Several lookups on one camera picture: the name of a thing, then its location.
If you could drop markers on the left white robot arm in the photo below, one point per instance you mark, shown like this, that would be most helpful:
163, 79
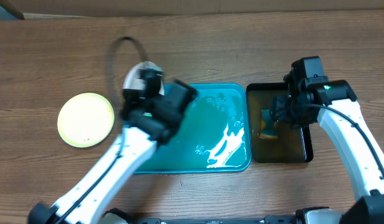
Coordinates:
152, 117

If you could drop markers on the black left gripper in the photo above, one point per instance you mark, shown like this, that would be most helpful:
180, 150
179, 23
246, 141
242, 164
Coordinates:
137, 93

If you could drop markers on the green and yellow sponge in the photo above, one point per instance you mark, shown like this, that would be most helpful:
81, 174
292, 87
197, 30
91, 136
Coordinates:
268, 126

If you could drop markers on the black water tray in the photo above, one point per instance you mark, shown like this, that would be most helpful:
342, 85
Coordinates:
291, 146

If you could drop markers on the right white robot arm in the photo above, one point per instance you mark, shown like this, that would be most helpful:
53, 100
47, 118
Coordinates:
313, 98

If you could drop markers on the teal plastic tray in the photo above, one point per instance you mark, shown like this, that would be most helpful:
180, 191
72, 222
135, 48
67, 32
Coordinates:
213, 137

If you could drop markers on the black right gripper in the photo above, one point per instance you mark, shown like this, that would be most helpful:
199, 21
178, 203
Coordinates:
279, 112

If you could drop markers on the yellow plate with sauce stain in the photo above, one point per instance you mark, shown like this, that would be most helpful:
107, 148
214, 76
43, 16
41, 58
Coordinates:
85, 120

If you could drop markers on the white plate with dark stain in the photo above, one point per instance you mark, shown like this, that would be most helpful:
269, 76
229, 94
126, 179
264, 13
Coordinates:
133, 80

